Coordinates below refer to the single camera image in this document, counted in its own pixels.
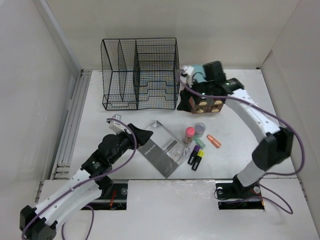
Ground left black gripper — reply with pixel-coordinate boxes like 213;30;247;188
109;124;152;165

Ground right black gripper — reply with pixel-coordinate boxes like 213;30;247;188
176;74;214;113

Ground teal drawer box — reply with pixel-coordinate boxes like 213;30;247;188
189;64;224;114

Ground grey setup guide booklet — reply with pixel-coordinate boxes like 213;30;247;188
138;120;191;179

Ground clear jar of paper clips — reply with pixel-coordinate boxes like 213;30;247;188
194;122;206;137

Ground pink cap glitter bottle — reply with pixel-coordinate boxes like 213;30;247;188
183;126;196;145

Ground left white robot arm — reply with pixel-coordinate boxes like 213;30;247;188
19;123;153;240

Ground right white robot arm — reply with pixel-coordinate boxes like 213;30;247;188
177;61;294;199

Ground green mini highlighter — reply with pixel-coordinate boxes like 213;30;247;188
193;137;206;149

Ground purple cap highlighter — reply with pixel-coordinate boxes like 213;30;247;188
187;145;201;165

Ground orange mini highlighter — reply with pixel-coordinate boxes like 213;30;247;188
206;134;222;149

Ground yellow cap highlighter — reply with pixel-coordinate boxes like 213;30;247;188
191;150;204;171

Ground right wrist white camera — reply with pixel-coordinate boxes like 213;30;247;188
180;65;195;87

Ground wrist white camera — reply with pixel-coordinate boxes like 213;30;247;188
180;65;195;87
106;114;125;134

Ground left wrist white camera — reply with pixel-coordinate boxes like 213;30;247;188
106;114;125;134

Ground black wire mesh desk organizer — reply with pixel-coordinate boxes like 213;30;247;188
100;37;180;111

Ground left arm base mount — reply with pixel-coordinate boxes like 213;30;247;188
88;179;129;211

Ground aluminium rail frame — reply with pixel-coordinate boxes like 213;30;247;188
48;69;92;180

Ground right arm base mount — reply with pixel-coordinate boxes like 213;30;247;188
214;181;265;210

